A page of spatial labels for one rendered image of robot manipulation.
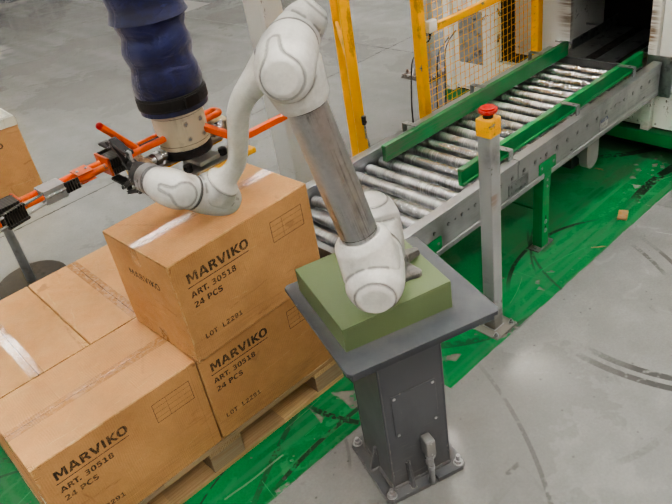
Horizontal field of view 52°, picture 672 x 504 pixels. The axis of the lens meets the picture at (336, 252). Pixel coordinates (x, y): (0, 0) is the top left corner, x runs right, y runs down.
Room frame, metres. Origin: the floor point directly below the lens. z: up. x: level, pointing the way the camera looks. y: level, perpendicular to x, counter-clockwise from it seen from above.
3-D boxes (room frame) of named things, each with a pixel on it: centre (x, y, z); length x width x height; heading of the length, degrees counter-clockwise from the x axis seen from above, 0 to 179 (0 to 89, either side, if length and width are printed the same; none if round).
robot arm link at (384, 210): (1.68, -0.12, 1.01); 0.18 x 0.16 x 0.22; 172
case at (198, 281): (2.12, 0.42, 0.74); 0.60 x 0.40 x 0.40; 130
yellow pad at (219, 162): (2.07, 0.37, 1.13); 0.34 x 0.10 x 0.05; 130
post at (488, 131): (2.32, -0.64, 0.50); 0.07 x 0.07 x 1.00; 38
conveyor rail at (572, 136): (2.82, -1.00, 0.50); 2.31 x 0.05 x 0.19; 128
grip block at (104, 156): (1.98, 0.62, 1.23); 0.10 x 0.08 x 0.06; 40
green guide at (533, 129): (3.09, -1.25, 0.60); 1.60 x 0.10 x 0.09; 128
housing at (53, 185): (1.85, 0.78, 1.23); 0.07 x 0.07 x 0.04; 40
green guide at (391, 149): (3.51, -0.92, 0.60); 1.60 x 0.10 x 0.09; 128
